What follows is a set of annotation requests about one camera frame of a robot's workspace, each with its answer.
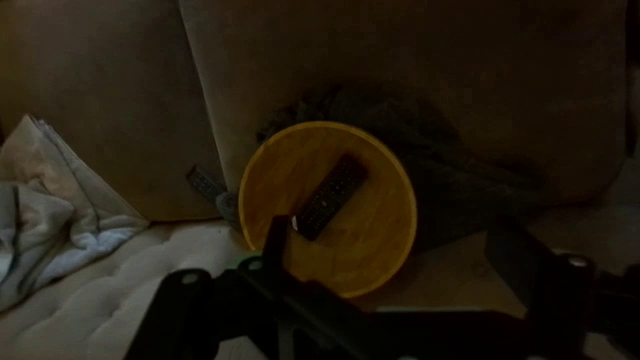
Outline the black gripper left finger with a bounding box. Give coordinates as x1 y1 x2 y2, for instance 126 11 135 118
123 214 377 360

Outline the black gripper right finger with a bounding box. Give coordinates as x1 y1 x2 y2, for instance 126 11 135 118
483 220 640 360

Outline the black remote control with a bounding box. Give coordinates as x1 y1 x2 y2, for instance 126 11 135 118
291 151 369 244

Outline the grey remote control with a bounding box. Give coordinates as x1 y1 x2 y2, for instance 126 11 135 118
183 164 231 210

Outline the dark grey cloth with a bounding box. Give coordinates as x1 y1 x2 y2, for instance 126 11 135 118
256 86 549 252

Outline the yellow wooden bowl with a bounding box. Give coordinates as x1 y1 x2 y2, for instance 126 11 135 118
236 118 420 299

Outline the floral patterned pillow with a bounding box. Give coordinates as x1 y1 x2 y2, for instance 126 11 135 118
0 113 135 222

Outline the grey tufted sofa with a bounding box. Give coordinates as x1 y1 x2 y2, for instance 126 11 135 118
0 0 640 360

